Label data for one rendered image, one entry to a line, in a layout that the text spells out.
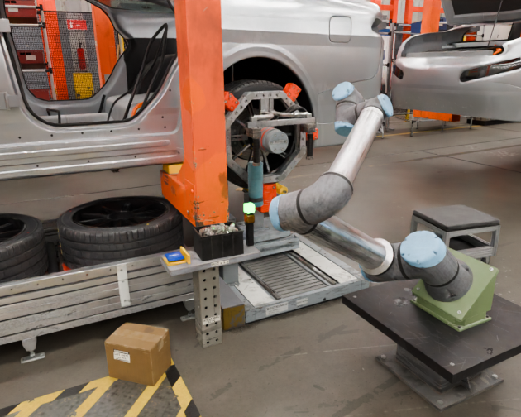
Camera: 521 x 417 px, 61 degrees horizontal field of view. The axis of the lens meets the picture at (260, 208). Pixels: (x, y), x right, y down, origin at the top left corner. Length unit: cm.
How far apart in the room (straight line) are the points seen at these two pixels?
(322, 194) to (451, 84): 345
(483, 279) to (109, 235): 166
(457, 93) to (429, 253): 305
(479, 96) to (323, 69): 199
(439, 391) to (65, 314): 164
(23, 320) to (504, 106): 401
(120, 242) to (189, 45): 99
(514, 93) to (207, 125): 314
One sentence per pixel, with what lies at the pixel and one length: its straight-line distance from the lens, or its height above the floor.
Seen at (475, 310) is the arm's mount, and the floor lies 37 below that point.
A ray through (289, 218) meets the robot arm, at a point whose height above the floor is 82.
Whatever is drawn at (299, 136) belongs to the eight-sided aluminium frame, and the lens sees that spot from 279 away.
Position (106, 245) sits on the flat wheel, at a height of 44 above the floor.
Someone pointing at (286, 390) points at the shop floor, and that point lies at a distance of 198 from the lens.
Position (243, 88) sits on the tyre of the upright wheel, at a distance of 267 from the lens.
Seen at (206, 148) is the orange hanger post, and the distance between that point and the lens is 207.
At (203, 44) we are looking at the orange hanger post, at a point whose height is 136.
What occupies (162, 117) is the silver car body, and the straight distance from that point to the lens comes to 256.
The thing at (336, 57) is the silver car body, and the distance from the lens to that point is 300.
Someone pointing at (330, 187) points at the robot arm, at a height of 93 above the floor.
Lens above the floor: 128
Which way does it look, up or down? 18 degrees down
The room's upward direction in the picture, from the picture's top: 1 degrees counter-clockwise
